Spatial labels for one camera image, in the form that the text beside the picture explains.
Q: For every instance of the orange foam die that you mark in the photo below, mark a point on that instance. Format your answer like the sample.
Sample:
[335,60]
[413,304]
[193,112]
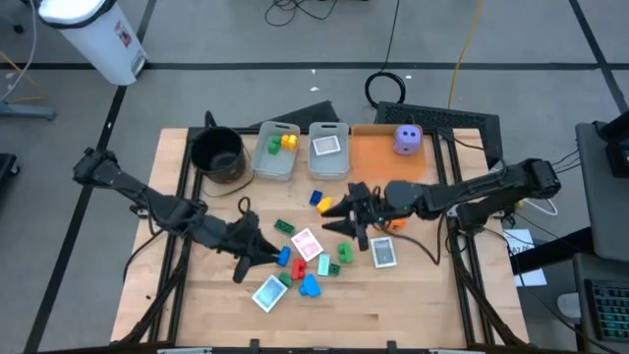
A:
[397,225]

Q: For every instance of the dark blue toy block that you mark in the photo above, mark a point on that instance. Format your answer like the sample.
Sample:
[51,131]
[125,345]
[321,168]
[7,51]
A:
[315,197]

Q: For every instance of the white bordered playing card box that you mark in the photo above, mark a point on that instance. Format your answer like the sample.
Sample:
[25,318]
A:
[326,145]

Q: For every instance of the orange plastic tray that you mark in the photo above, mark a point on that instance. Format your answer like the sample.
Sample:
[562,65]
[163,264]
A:
[378,162]

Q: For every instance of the black floor object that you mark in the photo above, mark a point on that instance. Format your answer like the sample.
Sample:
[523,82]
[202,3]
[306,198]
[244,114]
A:
[7,169]

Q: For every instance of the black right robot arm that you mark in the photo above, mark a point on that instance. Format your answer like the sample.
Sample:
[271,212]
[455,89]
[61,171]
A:
[467,189]

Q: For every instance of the grey stand base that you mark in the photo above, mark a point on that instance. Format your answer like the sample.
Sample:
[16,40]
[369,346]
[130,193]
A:
[29,110]

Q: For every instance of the small dark green toy block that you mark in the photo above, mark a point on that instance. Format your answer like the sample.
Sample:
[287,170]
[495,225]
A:
[334,269]

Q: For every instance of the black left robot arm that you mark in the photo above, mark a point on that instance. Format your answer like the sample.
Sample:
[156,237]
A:
[147,196]

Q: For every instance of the mint toy block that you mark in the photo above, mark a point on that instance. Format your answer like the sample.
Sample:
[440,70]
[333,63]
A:
[323,264]

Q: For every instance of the black perforated panel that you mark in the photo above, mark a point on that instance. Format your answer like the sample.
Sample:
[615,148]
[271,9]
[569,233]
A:
[432,118]

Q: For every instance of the purple foam die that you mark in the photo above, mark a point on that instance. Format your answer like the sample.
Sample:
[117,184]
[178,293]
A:
[407,140]

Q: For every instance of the blue white playing card box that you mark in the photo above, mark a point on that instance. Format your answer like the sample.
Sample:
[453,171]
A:
[269,293]

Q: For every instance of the white trash can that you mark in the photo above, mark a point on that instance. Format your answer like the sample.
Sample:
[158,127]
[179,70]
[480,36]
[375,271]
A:
[93,34]

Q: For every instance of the black keyboard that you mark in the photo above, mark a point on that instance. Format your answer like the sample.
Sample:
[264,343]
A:
[609,310]

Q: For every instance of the yellow toy block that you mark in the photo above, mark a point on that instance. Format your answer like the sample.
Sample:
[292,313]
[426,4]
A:
[293,142]
[284,141]
[325,205]

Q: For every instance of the black pumpkin face bucket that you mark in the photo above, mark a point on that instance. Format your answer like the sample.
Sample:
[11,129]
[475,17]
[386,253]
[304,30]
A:
[218,155]

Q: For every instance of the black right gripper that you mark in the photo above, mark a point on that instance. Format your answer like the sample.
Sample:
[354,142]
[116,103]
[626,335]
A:
[371,209]

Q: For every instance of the black monitor stand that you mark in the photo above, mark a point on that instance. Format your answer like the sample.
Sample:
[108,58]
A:
[616,157]

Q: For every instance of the white paper sheet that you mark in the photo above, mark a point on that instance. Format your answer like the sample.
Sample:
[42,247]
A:
[526,255]

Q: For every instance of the red toy block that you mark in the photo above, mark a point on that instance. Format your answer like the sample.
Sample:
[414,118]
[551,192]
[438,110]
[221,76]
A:
[298,269]

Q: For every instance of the silver mounting bracket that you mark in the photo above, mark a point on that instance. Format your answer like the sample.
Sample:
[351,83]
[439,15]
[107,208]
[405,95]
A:
[452,211]

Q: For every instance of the red patterned playing card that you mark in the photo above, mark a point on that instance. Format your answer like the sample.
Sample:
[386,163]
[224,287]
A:
[306,244]

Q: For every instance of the light blue toy block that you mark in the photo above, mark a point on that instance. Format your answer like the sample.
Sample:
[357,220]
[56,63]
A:
[310,286]

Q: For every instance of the grey white playing card box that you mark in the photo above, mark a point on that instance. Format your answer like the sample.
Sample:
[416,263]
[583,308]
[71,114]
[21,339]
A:
[383,252]

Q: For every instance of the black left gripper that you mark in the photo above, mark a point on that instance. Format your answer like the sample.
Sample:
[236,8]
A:
[238,236]

